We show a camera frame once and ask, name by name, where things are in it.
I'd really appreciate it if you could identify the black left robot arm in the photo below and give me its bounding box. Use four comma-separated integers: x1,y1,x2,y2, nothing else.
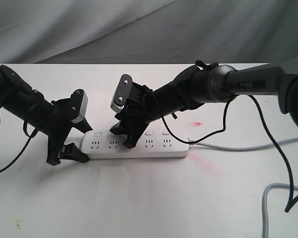
0,65,92,166

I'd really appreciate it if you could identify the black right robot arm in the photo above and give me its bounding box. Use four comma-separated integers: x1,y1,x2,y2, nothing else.
110,58,298,149

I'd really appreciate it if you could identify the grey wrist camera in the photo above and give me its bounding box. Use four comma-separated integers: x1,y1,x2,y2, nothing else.
110,74,133,113
70,89,88,123

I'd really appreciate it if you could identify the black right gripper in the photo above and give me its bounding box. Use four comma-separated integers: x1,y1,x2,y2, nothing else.
110,83,160,149

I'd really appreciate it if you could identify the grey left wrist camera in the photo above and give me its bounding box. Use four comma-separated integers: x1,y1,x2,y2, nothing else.
70,89,88,123

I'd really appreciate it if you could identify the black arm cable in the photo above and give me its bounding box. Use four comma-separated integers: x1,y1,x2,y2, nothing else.
141,86,298,213
0,91,56,176

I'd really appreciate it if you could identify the white five-outlet power strip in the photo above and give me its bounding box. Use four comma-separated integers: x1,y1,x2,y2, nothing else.
80,130,189,160

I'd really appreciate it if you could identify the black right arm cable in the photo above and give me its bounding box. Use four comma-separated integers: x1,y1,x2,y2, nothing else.
141,86,298,213

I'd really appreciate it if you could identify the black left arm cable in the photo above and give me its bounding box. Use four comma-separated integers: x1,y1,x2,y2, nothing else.
0,91,56,176

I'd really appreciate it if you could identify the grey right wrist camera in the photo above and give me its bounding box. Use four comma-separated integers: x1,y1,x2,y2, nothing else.
110,74,133,113

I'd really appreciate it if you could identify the grey power cable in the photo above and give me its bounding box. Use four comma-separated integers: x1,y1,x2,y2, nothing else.
188,135,298,238

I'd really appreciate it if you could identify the grey backdrop cloth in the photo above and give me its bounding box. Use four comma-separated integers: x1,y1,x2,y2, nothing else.
0,0,298,64

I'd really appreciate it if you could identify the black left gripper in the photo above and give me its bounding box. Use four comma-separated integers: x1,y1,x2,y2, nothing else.
39,96,92,165

